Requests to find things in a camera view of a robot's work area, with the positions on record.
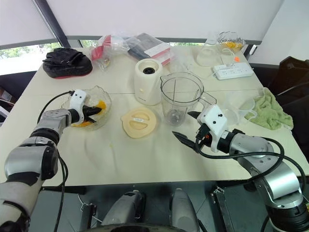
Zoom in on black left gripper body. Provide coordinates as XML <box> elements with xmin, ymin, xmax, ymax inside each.
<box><xmin>83</xmin><ymin>105</ymin><xmax>92</xmax><ymax>122</ymax></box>

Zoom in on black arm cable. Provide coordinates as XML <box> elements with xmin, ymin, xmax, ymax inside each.
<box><xmin>195</xmin><ymin>135</ymin><xmax>309</xmax><ymax>191</ymax></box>
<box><xmin>37</xmin><ymin>90</ymin><xmax>74</xmax><ymax>232</ymax></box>

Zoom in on clear plastic cups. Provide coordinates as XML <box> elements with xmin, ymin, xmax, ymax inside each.
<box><xmin>223</xmin><ymin>90</ymin><xmax>257</xmax><ymax>126</ymax></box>

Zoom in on orange segment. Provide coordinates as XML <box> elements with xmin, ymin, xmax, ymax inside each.
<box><xmin>96</xmin><ymin>100</ymin><xmax>108</xmax><ymax>115</ymax></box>
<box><xmin>71</xmin><ymin>121</ymin><xmax>94</xmax><ymax>128</ymax></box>

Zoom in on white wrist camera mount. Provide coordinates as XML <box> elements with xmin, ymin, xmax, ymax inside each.
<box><xmin>197</xmin><ymin>104</ymin><xmax>229</xmax><ymax>153</ymax></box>
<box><xmin>69</xmin><ymin>89</ymin><xmax>88</xmax><ymax>121</ymax></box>

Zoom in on clear crumpled plastic bag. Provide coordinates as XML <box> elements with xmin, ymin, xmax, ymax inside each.
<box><xmin>169</xmin><ymin>46</ymin><xmax>201</xmax><ymax>73</ymax></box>

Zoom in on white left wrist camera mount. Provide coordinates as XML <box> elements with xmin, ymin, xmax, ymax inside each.
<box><xmin>69</xmin><ymin>89</ymin><xmax>88</xmax><ymax>121</ymax></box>

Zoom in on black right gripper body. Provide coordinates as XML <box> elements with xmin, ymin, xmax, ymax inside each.
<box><xmin>193</xmin><ymin>123</ymin><xmax>214</xmax><ymax>154</ymax></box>

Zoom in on plastic bag with black box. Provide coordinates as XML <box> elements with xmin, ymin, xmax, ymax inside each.
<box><xmin>124</xmin><ymin>32</ymin><xmax>178</xmax><ymax>66</ymax></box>

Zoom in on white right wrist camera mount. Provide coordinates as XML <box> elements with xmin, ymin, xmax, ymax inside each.
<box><xmin>197</xmin><ymin>104</ymin><xmax>229</xmax><ymax>153</ymax></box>

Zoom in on green towel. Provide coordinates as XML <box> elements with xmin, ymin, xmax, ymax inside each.
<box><xmin>243</xmin><ymin>87</ymin><xmax>294</xmax><ymax>131</ymax></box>

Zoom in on clear blender jar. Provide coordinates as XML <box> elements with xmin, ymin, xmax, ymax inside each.
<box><xmin>159</xmin><ymin>71</ymin><xmax>217</xmax><ymax>127</ymax></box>

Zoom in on clear glass flask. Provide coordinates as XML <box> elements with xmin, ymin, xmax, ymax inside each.
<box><xmin>195</xmin><ymin>33</ymin><xmax>223</xmax><ymax>68</ymax></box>

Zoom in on cream blender base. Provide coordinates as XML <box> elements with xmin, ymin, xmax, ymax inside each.
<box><xmin>133</xmin><ymin>58</ymin><xmax>163</xmax><ymax>106</ymax></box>

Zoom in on cream blender lid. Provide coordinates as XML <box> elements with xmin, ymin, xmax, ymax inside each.
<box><xmin>120</xmin><ymin>107</ymin><xmax>159</xmax><ymax>139</ymax></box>

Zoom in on black metal table bracket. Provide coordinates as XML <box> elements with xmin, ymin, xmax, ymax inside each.
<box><xmin>80</xmin><ymin>202</ymin><xmax>98</xmax><ymax>232</ymax></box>
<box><xmin>211</xmin><ymin>185</ymin><xmax>233</xmax><ymax>232</ymax></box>

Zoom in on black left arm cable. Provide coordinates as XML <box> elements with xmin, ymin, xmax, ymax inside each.
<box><xmin>37</xmin><ymin>90</ymin><xmax>74</xmax><ymax>232</ymax></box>

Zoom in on black window frame post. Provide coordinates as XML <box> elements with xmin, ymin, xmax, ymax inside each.
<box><xmin>31</xmin><ymin>0</ymin><xmax>71</xmax><ymax>48</ymax></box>

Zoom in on white power strip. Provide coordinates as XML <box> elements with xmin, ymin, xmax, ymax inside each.
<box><xmin>212</xmin><ymin>62</ymin><xmax>254</xmax><ymax>81</ymax></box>

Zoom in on black chair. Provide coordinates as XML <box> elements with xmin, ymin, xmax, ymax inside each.
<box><xmin>267</xmin><ymin>56</ymin><xmax>309</xmax><ymax>157</ymax></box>

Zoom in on wavy clear glass bowl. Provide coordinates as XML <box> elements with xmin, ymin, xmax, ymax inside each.
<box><xmin>61</xmin><ymin>85</ymin><xmax>112</xmax><ymax>131</ymax></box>

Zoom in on glass bowl with orange pieces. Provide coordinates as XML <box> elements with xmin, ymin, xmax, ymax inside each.
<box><xmin>216</xmin><ymin>31</ymin><xmax>246</xmax><ymax>54</ymax></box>

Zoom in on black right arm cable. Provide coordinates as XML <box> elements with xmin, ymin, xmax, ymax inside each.
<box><xmin>195</xmin><ymin>135</ymin><xmax>309</xmax><ymax>191</ymax></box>

